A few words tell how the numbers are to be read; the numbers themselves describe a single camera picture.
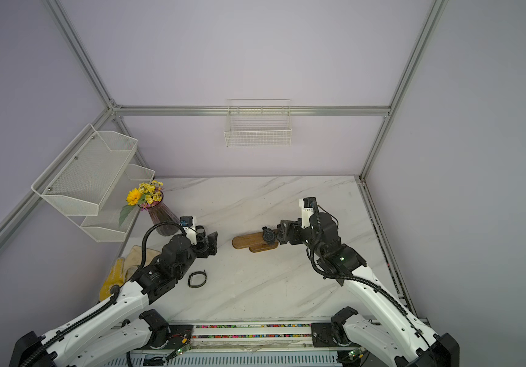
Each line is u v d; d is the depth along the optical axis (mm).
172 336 728
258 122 939
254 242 879
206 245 707
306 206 638
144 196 801
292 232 649
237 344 732
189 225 670
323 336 732
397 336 406
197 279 853
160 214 883
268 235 882
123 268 878
